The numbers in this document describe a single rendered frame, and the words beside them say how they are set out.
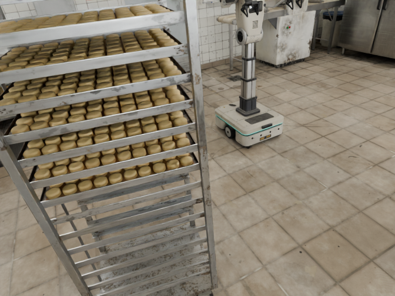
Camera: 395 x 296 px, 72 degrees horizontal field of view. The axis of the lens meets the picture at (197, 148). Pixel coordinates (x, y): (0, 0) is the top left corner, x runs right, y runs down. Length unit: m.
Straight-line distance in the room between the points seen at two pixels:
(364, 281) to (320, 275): 0.24
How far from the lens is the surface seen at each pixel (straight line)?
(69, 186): 1.13
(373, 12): 5.70
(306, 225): 2.18
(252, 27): 2.71
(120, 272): 1.83
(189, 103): 0.93
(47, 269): 2.26
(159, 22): 0.84
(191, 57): 0.85
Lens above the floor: 1.61
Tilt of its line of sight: 33 degrees down
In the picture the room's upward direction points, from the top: 6 degrees counter-clockwise
